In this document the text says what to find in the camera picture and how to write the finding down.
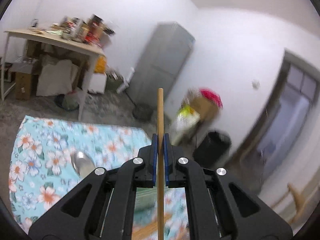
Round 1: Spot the bundle of bamboo chopsticks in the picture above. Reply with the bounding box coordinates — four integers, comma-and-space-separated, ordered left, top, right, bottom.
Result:
132, 212, 173, 240

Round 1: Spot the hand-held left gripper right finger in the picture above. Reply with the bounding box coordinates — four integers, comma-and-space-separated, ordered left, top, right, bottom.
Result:
164, 133, 293, 240

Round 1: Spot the white upright appliance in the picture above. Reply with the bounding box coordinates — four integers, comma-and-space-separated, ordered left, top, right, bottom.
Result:
117, 66, 135, 93

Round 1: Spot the white box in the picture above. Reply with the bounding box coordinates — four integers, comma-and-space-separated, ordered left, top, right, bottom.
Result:
87, 72, 108, 94

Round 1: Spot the white sack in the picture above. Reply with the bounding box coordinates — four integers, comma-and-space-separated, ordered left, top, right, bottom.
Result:
36, 60, 79, 97

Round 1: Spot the dark doorway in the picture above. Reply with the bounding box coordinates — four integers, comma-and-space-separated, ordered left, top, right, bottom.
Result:
240, 50, 320, 180

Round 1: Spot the yellow plastic bag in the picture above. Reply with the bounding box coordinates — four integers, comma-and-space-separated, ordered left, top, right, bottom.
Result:
95, 56, 107, 74

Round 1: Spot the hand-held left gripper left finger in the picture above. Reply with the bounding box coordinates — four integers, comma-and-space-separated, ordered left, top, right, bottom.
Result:
28, 133, 158, 240

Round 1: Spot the pink plastic bag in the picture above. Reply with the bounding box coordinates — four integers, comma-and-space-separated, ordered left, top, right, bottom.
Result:
200, 88, 223, 109

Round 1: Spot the black trash bin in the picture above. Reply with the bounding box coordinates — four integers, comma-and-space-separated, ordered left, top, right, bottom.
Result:
194, 131, 232, 170

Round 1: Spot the green plastic utensil holder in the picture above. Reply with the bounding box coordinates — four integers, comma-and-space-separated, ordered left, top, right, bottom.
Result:
135, 187, 158, 212

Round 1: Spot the single bamboo chopstick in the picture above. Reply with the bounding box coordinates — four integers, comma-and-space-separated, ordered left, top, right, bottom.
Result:
157, 88, 165, 240

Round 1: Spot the green bag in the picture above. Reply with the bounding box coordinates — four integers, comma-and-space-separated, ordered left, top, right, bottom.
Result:
106, 70, 124, 93

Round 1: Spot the red-label oil bottle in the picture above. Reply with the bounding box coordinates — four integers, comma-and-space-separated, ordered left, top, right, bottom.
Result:
86, 15, 104, 43

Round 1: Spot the metal spoon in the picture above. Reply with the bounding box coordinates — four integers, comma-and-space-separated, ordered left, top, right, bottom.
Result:
71, 151, 96, 179

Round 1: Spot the pile of food packages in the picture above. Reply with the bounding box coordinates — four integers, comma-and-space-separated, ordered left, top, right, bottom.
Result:
50, 15, 115, 45

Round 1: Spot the brown cardboard box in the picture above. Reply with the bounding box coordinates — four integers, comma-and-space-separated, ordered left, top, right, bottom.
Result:
15, 71, 33, 100

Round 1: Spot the wooden chair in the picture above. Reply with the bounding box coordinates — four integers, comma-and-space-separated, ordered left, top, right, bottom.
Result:
271, 182, 312, 227

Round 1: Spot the grey refrigerator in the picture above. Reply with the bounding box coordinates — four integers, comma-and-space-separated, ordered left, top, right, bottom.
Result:
126, 22, 195, 105

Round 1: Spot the floral blue blanket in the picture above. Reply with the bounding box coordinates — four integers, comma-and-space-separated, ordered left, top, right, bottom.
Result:
9, 115, 190, 240

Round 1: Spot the rice bag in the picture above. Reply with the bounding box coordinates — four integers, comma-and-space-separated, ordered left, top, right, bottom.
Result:
175, 104, 200, 143

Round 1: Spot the wooden table with white legs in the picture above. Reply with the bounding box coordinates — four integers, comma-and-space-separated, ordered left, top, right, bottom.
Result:
1, 29, 105, 120

